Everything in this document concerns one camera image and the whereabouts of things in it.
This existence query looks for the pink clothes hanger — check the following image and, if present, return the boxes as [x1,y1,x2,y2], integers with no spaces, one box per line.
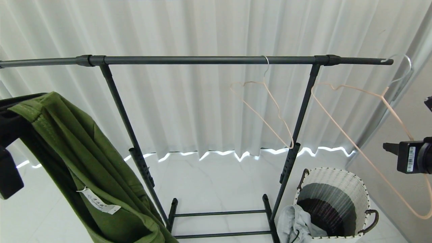
[310,54,432,220]
[231,56,295,150]

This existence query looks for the white curtain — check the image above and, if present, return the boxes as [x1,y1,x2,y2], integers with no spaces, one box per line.
[0,0,432,169]

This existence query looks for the green long-sleeved shirt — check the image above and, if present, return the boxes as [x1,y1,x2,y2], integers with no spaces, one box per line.
[7,91,179,243]

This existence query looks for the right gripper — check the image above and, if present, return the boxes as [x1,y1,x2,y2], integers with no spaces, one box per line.
[397,136,432,175]

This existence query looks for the black clothes rack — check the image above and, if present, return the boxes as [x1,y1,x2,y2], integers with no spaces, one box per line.
[0,54,394,243]

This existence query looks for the white laundry basket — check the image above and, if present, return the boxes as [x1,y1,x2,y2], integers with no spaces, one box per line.
[294,167,379,241]

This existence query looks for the pale grey shorts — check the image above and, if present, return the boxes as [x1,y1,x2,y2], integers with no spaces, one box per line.
[277,204,328,243]

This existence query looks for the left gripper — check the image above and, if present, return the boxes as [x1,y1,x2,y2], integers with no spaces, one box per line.
[0,92,48,147]

